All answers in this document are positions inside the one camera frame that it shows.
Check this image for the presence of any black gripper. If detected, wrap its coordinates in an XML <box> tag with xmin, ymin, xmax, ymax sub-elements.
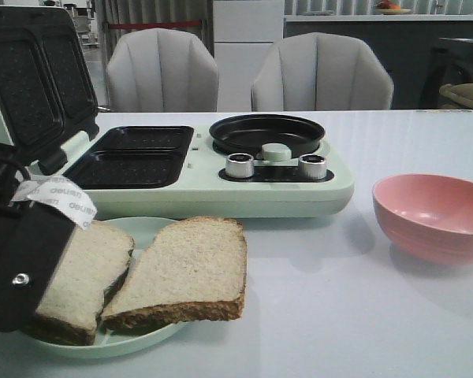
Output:
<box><xmin>0</xmin><ymin>143</ymin><xmax>75</xmax><ymax>332</ymax></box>

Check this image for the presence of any bread slice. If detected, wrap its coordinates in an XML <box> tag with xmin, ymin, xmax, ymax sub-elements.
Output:
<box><xmin>102</xmin><ymin>217</ymin><xmax>248</xmax><ymax>330</ymax></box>
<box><xmin>22</xmin><ymin>220</ymin><xmax>135</xmax><ymax>346</ymax></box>

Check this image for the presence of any pink plastic bowl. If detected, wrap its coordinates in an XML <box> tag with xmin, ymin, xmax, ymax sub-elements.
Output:
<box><xmin>372</xmin><ymin>173</ymin><xmax>473</xmax><ymax>265</ymax></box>

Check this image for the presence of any mint green breakfast maker base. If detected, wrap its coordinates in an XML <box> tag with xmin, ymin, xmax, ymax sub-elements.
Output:
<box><xmin>61</xmin><ymin>113</ymin><xmax>354</xmax><ymax>219</ymax></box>

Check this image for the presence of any white printed label tape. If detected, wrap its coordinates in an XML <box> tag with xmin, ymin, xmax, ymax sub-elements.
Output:
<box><xmin>11</xmin><ymin>175</ymin><xmax>97</xmax><ymax>230</ymax></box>

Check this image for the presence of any mint green round plate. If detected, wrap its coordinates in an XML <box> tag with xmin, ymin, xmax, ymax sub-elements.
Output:
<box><xmin>24</xmin><ymin>217</ymin><xmax>185</xmax><ymax>359</ymax></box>

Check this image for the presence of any left beige armchair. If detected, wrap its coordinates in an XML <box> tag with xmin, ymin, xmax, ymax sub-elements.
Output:
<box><xmin>106</xmin><ymin>28</ymin><xmax>219</xmax><ymax>113</ymax></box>

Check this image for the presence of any beige armchair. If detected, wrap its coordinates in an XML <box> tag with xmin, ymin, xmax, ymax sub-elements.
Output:
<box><xmin>251</xmin><ymin>32</ymin><xmax>394</xmax><ymax>112</ymax></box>
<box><xmin>106</xmin><ymin>28</ymin><xmax>219</xmax><ymax>113</ymax></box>

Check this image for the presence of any left silver control knob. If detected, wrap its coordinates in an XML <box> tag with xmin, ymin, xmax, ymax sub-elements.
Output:
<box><xmin>225</xmin><ymin>153</ymin><xmax>255</xmax><ymax>179</ymax></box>

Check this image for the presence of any silver control knob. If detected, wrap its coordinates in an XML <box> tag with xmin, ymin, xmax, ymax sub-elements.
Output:
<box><xmin>298</xmin><ymin>154</ymin><xmax>327</xmax><ymax>180</ymax></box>
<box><xmin>225</xmin><ymin>153</ymin><xmax>255</xmax><ymax>179</ymax></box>

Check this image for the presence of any red barrier belt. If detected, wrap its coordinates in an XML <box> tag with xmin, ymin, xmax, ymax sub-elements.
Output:
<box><xmin>107</xmin><ymin>20</ymin><xmax>203</xmax><ymax>30</ymax></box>

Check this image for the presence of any black round frying pan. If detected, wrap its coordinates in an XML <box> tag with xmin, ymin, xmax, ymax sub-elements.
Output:
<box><xmin>209</xmin><ymin>113</ymin><xmax>326</xmax><ymax>158</ymax></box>

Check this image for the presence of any right silver control knob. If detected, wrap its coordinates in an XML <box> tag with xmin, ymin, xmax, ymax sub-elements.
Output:
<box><xmin>298</xmin><ymin>154</ymin><xmax>327</xmax><ymax>180</ymax></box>

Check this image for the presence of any white cabinet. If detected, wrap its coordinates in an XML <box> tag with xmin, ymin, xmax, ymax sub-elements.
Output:
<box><xmin>213</xmin><ymin>1</ymin><xmax>285</xmax><ymax>112</ymax></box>

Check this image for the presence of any right beige armchair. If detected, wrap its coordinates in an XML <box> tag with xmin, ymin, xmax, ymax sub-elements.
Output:
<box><xmin>251</xmin><ymin>32</ymin><xmax>394</xmax><ymax>112</ymax></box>

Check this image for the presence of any fruit plate on counter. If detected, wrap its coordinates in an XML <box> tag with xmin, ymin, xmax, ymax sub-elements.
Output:
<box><xmin>373</xmin><ymin>0</ymin><xmax>412</xmax><ymax>15</ymax></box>

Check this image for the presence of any dark counter with white top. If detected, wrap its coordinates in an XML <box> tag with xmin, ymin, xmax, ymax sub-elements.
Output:
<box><xmin>284</xmin><ymin>14</ymin><xmax>473</xmax><ymax>109</ymax></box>

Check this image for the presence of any beige cushion at right edge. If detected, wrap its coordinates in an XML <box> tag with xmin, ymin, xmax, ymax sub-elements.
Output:
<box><xmin>439</xmin><ymin>83</ymin><xmax>473</xmax><ymax>109</ymax></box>

